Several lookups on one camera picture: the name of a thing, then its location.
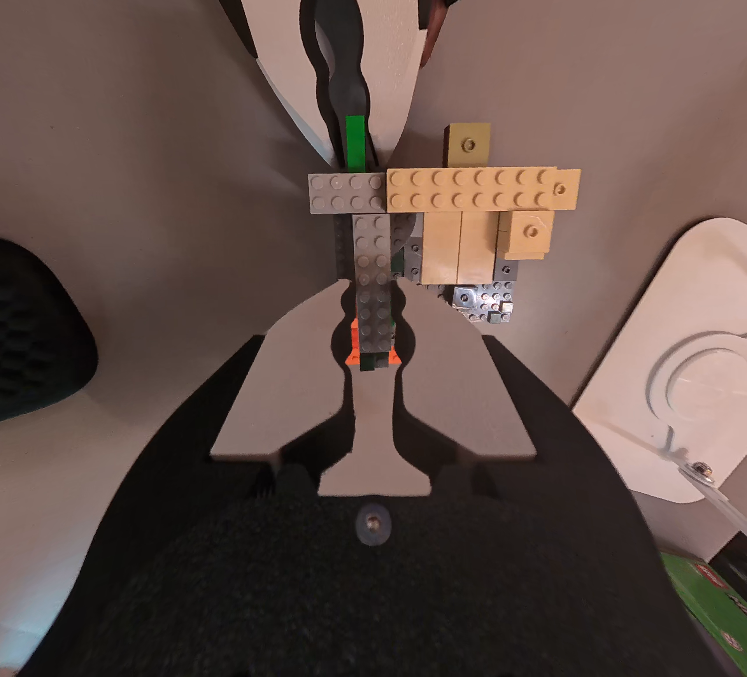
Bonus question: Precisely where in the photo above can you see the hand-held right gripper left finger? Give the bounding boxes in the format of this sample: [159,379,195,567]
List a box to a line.
[210,279,357,485]

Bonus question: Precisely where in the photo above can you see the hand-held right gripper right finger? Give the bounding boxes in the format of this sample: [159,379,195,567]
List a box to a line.
[392,279,538,485]

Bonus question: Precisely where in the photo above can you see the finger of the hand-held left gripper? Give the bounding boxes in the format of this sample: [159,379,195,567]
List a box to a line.
[333,0,431,164]
[221,0,346,167]

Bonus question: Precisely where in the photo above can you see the long grey studded lego plate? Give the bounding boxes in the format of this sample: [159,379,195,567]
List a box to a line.
[352,213,393,352]

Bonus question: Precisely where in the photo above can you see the grey tan lego building model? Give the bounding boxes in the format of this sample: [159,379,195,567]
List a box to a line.
[308,116,582,372]

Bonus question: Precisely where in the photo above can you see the grey desk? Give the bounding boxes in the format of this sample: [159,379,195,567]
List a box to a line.
[0,0,747,677]

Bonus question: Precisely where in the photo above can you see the person's left hand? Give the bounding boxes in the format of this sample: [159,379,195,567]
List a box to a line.
[419,0,451,69]

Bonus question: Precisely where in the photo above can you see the white book stand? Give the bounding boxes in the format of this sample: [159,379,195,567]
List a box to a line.
[572,217,747,538]

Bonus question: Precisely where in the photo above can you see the green lego set box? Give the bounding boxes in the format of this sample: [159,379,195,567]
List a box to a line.
[662,551,747,672]

